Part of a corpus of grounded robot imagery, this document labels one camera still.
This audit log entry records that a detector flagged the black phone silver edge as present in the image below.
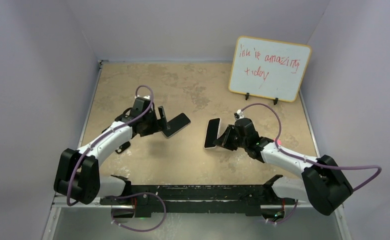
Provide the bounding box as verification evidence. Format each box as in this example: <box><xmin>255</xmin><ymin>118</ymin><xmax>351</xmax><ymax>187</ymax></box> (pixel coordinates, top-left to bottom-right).
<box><xmin>162</xmin><ymin>113</ymin><xmax>191</xmax><ymax>138</ymax></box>

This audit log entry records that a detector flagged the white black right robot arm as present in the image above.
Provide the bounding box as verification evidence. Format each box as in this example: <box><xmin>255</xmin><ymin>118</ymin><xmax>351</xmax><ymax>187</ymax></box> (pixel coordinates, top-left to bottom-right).
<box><xmin>213</xmin><ymin>118</ymin><xmax>354</xmax><ymax>216</ymax></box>

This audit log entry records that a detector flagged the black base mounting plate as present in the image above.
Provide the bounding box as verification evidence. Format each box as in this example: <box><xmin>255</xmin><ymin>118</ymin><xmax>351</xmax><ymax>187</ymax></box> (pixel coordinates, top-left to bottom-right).
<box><xmin>102</xmin><ymin>183</ymin><xmax>288</xmax><ymax>218</ymax></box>

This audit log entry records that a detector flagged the purple phone black screen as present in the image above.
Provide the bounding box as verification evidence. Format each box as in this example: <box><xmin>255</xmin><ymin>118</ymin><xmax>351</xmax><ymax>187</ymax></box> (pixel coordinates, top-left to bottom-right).
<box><xmin>204</xmin><ymin>118</ymin><xmax>221</xmax><ymax>149</ymax></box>

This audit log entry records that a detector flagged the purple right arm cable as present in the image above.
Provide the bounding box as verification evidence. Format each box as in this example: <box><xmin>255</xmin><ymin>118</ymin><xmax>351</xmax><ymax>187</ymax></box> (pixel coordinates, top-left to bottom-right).
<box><xmin>235</xmin><ymin>103</ymin><xmax>383</xmax><ymax>226</ymax></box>

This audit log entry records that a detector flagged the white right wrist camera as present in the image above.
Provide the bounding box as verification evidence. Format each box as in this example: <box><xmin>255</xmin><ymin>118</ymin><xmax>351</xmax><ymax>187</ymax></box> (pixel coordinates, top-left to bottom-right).
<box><xmin>234</xmin><ymin>109</ymin><xmax>245</xmax><ymax>120</ymax></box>

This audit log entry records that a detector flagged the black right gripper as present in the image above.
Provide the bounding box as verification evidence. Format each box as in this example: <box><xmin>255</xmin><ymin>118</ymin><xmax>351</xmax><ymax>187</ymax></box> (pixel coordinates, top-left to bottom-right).
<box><xmin>215</xmin><ymin>124</ymin><xmax>248</xmax><ymax>151</ymax></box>

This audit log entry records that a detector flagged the yellow framed whiteboard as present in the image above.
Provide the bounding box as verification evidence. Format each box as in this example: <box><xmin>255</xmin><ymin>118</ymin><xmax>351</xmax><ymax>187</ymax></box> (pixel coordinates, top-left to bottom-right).
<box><xmin>228</xmin><ymin>36</ymin><xmax>312</xmax><ymax>103</ymax></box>

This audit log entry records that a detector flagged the aluminium frame rail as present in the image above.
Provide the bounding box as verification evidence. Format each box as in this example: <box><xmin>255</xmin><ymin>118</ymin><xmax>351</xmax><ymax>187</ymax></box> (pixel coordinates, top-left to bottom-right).
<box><xmin>52</xmin><ymin>196</ymin><xmax>314</xmax><ymax>213</ymax></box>

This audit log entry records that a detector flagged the black phone case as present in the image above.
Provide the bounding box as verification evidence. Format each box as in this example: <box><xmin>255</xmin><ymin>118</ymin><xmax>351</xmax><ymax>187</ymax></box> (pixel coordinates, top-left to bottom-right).
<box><xmin>98</xmin><ymin>126</ymin><xmax>132</xmax><ymax>155</ymax></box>

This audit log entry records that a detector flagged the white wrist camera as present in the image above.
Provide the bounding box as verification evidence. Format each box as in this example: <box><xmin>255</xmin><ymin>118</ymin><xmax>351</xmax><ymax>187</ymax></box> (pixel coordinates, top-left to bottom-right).
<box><xmin>135</xmin><ymin>95</ymin><xmax>151</xmax><ymax>101</ymax></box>
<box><xmin>234</xmin><ymin>109</ymin><xmax>245</xmax><ymax>120</ymax></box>

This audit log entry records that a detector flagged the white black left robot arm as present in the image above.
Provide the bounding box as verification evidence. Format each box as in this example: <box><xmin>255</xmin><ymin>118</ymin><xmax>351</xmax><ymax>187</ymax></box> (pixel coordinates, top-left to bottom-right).
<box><xmin>53</xmin><ymin>96</ymin><xmax>168</xmax><ymax>206</ymax></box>

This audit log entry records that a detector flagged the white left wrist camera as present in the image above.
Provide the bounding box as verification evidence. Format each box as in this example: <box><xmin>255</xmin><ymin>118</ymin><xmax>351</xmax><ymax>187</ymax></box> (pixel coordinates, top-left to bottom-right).
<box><xmin>135</xmin><ymin>95</ymin><xmax>151</xmax><ymax>101</ymax></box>

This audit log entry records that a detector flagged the white silicone phone case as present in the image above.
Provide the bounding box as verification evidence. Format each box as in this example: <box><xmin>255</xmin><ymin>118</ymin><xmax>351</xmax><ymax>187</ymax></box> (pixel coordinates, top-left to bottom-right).
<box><xmin>203</xmin><ymin>118</ymin><xmax>221</xmax><ymax>150</ymax></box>

